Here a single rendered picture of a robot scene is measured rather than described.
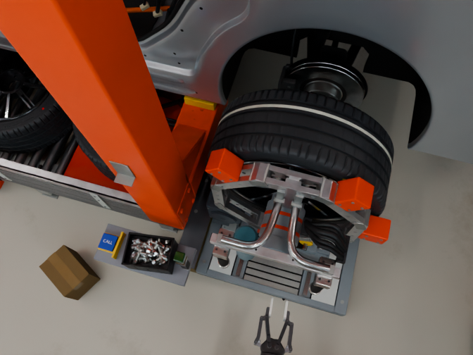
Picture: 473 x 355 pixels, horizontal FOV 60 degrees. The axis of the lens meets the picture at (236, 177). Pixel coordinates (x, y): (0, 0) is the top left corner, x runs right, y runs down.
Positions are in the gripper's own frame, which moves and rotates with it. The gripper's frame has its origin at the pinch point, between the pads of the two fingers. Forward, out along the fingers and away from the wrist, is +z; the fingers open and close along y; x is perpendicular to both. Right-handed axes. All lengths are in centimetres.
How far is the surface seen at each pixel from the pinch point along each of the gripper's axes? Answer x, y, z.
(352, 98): -36, -15, 77
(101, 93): -91, 46, 2
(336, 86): -42, -8, 76
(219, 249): -26.9, 22.8, 5.2
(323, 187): -49, -5, 21
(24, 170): 19, 134, 50
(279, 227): -27.0, 5.1, 17.3
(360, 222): -35.1, -19.9, 20.2
